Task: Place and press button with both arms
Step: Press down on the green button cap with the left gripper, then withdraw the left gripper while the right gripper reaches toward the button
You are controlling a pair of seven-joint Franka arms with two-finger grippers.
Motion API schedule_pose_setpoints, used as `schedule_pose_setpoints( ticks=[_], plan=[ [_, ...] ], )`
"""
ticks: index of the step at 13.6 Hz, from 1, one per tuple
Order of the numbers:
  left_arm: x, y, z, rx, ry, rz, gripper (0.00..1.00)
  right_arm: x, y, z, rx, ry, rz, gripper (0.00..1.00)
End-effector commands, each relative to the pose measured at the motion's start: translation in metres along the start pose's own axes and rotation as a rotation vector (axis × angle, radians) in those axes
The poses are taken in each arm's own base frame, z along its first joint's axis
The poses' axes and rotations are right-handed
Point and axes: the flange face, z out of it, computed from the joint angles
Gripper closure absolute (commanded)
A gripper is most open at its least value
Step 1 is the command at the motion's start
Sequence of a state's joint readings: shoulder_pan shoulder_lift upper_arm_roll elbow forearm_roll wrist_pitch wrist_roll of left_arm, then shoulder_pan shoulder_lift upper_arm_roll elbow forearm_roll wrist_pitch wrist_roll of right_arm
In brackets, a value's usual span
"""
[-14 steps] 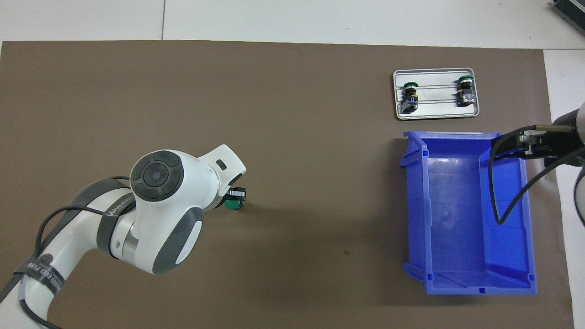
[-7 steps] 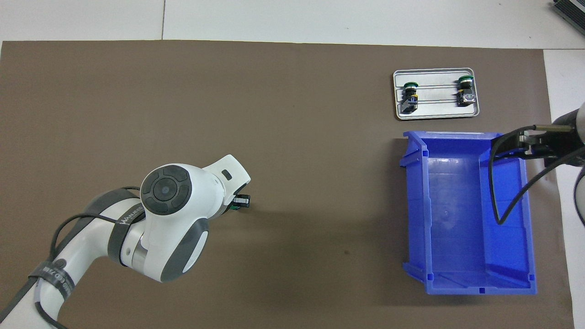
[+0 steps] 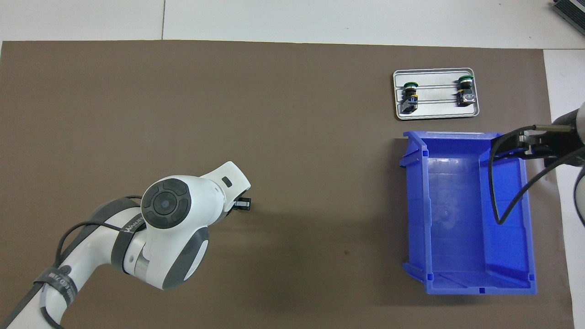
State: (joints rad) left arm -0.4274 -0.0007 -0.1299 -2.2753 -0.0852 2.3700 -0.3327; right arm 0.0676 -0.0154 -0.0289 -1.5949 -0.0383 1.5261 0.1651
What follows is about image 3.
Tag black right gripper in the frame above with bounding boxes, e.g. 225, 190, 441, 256
490, 130, 585, 166

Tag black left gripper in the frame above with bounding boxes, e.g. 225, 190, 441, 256
223, 197, 253, 220

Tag grey metal tray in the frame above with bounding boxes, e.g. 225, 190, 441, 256
393, 68, 480, 121

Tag brown table mat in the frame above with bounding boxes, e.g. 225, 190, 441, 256
0, 40, 575, 329

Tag blue plastic storage bin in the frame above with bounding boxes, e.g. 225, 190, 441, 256
399, 130, 537, 296

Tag grey ribbed device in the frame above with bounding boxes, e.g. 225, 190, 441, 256
550, 0, 585, 26

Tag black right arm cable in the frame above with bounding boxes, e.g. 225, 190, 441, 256
488, 123, 585, 226

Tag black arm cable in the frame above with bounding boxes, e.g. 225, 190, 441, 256
39, 196, 147, 329
488, 123, 585, 226

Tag green push button switch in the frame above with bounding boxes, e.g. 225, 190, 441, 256
401, 81, 419, 114
456, 75, 477, 107

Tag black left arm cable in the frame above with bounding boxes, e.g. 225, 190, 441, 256
39, 196, 147, 329

